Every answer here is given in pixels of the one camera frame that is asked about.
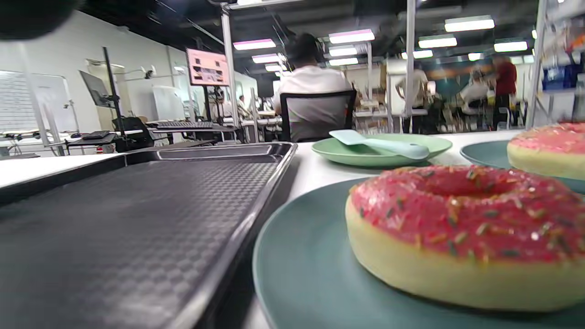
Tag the metal shelf rack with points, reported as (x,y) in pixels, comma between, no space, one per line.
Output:
(537,68)

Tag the light green round plate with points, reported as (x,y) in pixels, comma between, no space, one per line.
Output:
(338,155)

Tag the blue storage crate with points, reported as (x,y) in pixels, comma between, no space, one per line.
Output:
(562,76)

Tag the black mesh office chair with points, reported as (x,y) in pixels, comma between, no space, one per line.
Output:
(283,119)

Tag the silver metal post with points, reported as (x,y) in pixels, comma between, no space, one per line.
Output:
(410,55)
(230,68)

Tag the black desk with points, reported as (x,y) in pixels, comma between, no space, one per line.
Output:
(201,131)

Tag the small whiteboard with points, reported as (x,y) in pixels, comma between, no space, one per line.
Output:
(168,103)

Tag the teal round plate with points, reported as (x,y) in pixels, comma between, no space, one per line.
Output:
(311,283)
(484,155)

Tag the monitor with pink screen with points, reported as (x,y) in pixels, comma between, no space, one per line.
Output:
(208,67)

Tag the pink sprinkled mini donut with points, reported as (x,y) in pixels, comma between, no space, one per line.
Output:
(548,160)
(457,274)

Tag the small black keyboard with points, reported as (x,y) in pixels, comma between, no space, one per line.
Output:
(96,135)

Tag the black baking tray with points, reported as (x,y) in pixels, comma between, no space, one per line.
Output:
(114,228)

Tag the light blue dessert shovel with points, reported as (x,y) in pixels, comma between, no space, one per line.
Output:
(393,147)

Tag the black monitor pole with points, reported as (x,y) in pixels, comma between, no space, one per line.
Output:
(113,91)

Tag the dark tilted monitor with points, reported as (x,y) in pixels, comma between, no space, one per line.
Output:
(95,89)

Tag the large whiteboard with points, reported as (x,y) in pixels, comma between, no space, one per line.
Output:
(27,103)

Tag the person's right hand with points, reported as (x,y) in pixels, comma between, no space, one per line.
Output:
(32,16)

